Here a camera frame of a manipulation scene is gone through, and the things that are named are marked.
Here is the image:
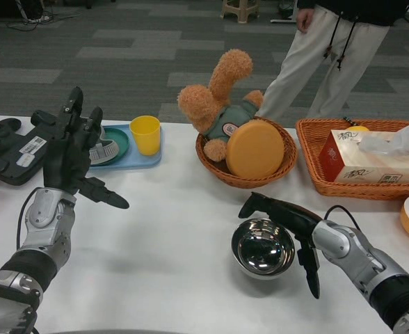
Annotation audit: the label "grey ribbed object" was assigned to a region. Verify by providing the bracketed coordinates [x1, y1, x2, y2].
[88, 126, 120, 165]

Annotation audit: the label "green round plate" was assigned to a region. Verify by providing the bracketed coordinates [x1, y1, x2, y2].
[90, 127, 130, 165]

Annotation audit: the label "black labelled remote controller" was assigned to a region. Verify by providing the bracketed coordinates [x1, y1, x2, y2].
[0, 109, 58, 186]

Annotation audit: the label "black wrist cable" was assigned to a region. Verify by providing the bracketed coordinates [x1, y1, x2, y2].
[323, 205, 361, 231]
[16, 189, 39, 250]

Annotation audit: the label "shiny metal bowl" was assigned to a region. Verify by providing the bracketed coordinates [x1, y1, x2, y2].
[230, 217, 295, 280]

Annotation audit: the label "rectangular wicker basket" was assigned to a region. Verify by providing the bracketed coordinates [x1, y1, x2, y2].
[295, 118, 409, 202]

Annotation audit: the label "round wicker basket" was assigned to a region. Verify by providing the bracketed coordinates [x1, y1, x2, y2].
[195, 116, 299, 189]

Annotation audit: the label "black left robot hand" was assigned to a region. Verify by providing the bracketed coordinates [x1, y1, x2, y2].
[42, 86, 130, 210]

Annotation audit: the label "person in black jacket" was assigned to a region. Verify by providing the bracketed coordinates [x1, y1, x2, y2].
[257, 0, 409, 121]

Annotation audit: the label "orange plush toy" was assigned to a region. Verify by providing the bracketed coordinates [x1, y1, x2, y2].
[177, 49, 265, 163]

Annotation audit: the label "orange round plate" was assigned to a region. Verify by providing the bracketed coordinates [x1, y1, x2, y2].
[227, 119, 286, 179]

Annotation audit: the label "light blue tray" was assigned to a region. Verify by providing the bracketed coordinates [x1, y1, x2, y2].
[88, 124, 163, 170]

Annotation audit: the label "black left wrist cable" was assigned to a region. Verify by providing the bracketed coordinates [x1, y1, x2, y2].
[16, 189, 39, 250]

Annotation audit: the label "tissue box with tissue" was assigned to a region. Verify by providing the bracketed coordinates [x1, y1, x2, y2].
[320, 120, 409, 184]

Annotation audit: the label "yellow plastic cup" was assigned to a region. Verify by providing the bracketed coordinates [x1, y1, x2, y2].
[129, 116, 161, 157]

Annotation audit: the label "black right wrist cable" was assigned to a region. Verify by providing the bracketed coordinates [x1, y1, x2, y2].
[323, 205, 361, 231]

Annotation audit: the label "white desk leg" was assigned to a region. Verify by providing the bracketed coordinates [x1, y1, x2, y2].
[269, 0, 300, 24]

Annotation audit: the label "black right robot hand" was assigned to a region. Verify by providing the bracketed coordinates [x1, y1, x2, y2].
[238, 191, 323, 300]

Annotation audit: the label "floor cables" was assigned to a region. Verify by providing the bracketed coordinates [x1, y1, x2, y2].
[15, 0, 54, 24]

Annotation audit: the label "beige plastic stool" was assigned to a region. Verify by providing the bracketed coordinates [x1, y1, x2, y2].
[219, 0, 262, 25]

